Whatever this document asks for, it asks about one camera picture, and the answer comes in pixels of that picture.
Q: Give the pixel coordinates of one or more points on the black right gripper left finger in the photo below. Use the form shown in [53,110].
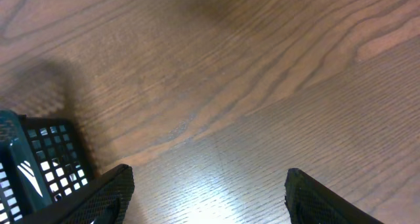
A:
[103,200]

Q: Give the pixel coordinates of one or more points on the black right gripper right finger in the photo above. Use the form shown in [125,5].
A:
[310,202]

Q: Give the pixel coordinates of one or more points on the dark green plastic basket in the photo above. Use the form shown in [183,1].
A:
[42,162]

